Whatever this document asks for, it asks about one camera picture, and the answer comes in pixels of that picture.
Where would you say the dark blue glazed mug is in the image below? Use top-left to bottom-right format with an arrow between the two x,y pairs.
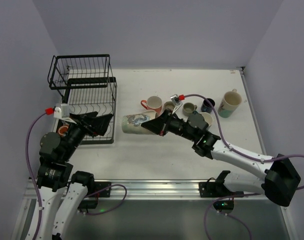
201,98 -> 215,114

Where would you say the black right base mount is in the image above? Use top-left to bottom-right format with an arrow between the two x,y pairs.
198,170 -> 244,198

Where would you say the black controller box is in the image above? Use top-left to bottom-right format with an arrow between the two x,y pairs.
78,200 -> 98,212
213,200 -> 234,214

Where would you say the tall cream teal coral mug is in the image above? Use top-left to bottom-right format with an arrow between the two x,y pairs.
218,89 -> 242,118

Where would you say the aluminium mounting rail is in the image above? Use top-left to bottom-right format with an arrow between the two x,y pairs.
24,178 -> 285,201

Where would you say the speckled beige small cup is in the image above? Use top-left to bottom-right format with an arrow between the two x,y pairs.
163,101 -> 175,112

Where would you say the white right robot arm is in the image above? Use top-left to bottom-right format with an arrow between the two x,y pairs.
141,110 -> 301,207

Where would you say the olive brown small mug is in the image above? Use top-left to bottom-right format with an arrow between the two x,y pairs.
182,102 -> 197,117

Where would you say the small orange red mug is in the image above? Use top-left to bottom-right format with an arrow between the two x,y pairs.
57,124 -> 69,136

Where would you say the black wire dish rack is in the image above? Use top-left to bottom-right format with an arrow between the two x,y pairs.
48,54 -> 118,145

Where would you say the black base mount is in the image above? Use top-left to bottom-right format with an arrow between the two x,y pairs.
86,181 -> 112,198
198,170 -> 244,198

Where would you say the right black controller box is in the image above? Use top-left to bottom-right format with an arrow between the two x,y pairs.
213,200 -> 234,214

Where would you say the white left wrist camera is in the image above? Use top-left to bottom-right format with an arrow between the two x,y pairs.
54,103 -> 76,124

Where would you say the left black controller box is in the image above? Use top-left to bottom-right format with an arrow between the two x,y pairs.
78,200 -> 98,212

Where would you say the tall cream green mug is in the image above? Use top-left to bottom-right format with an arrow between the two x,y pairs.
121,110 -> 158,135

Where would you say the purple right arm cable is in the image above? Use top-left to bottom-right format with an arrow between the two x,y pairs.
183,93 -> 304,240

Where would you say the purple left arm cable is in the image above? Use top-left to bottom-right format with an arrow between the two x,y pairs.
25,112 -> 127,240

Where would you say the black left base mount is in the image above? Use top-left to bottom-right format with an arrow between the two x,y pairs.
86,181 -> 112,198

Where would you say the dark teal mug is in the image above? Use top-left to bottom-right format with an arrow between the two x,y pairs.
193,111 -> 213,130

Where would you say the large orange mug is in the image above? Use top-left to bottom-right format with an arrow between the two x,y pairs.
140,96 -> 163,115

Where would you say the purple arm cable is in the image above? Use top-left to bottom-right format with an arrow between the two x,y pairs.
183,93 -> 304,240
25,112 -> 127,240

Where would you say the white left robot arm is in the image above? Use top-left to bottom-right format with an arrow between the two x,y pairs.
26,109 -> 114,240

